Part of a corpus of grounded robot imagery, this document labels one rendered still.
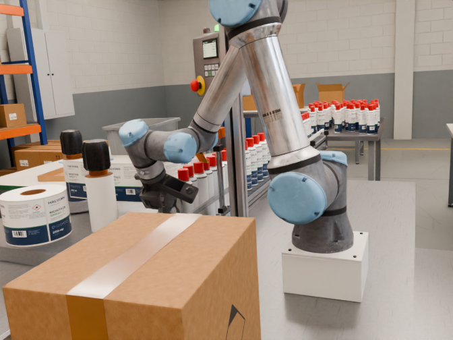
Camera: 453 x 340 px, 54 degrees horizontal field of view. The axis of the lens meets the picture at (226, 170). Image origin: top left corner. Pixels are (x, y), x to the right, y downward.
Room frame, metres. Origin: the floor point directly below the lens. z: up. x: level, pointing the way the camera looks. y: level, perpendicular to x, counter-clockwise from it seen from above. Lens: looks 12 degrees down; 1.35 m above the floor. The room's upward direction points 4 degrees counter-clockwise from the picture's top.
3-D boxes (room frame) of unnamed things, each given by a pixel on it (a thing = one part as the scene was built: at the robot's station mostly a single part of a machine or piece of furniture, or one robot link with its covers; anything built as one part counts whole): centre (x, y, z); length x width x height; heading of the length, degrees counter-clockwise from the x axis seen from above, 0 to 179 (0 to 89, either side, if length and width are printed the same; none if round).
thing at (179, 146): (1.11, 0.13, 1.19); 0.11 x 0.11 x 0.08; 61
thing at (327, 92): (6.67, -1.66, 0.97); 0.48 x 0.47 x 0.37; 160
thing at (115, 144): (3.58, 0.64, 0.91); 0.60 x 0.40 x 0.22; 161
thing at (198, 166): (1.40, 0.09, 0.98); 0.05 x 0.05 x 0.20
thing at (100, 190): (1.39, 0.41, 1.03); 0.09 x 0.09 x 0.30
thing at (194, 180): (1.36, 0.12, 0.98); 0.05 x 0.05 x 0.20
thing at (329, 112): (3.57, -0.97, 0.98); 0.57 x 0.46 x 0.21; 67
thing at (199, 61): (1.41, 0.00, 1.38); 0.17 x 0.10 x 0.19; 32
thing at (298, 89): (6.88, -1.04, 0.96); 0.44 x 0.44 x 0.37; 65
